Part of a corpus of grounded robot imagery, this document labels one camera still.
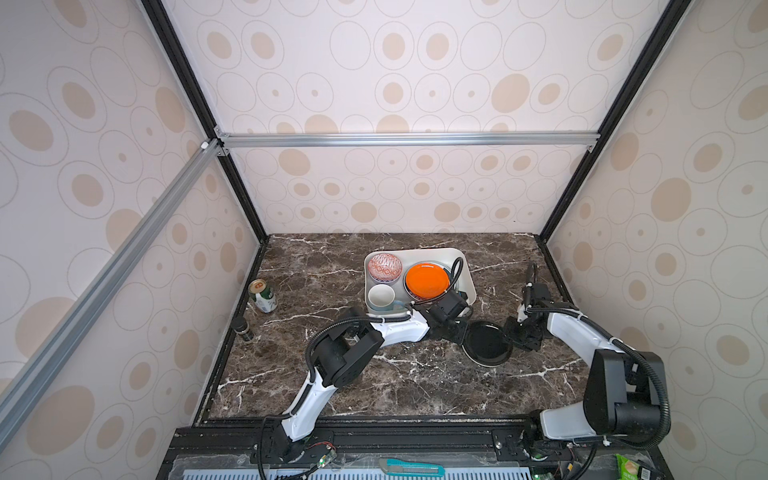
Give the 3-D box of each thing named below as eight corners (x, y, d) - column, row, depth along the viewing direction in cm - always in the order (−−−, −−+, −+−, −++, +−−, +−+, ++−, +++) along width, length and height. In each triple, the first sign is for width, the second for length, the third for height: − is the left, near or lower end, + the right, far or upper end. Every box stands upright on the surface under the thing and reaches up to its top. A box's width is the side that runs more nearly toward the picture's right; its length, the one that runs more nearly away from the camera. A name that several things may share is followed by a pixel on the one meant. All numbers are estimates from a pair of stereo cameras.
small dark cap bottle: (240, 343, 93) (228, 330, 86) (245, 331, 96) (233, 317, 89) (254, 343, 93) (243, 330, 86) (258, 331, 96) (248, 317, 89)
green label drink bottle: (257, 313, 100) (244, 294, 91) (262, 298, 104) (251, 278, 95) (276, 313, 100) (265, 294, 91) (280, 298, 104) (270, 278, 95)
